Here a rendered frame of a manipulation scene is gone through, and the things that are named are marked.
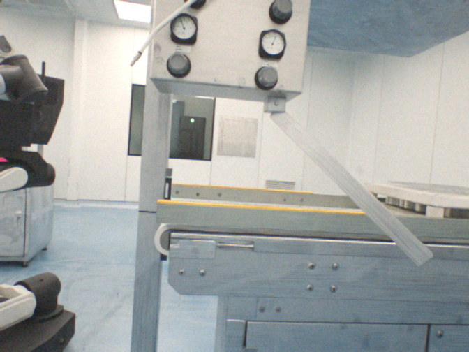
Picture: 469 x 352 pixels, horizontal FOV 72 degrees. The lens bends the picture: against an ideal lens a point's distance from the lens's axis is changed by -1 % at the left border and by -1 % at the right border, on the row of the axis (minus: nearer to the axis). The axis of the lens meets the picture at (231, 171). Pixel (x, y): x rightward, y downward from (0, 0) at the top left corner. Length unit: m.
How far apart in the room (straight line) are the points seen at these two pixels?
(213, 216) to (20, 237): 2.56
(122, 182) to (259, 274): 5.12
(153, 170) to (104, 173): 4.84
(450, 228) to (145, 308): 0.67
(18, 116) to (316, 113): 5.30
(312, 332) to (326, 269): 0.14
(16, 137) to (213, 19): 1.18
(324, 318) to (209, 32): 0.51
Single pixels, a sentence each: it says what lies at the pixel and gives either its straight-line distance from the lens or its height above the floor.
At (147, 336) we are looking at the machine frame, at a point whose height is 0.54.
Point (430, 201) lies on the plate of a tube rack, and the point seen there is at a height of 0.95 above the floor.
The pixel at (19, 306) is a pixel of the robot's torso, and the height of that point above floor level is 0.30.
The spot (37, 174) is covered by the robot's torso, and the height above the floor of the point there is 0.85.
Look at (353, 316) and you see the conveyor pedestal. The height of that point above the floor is 0.73.
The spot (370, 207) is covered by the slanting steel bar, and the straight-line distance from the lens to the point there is 0.49.
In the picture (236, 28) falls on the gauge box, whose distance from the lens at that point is 0.50.
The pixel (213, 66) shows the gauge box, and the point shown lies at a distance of 0.48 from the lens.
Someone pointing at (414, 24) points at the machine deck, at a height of 1.30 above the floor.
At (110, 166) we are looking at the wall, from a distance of 5.60.
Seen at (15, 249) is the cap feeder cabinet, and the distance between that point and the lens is 3.02.
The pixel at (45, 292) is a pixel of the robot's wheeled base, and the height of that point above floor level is 0.30.
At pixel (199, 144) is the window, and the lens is 5.57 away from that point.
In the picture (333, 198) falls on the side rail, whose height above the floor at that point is 0.91.
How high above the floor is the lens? 1.00
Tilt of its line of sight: 3 degrees down
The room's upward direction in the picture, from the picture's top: 4 degrees clockwise
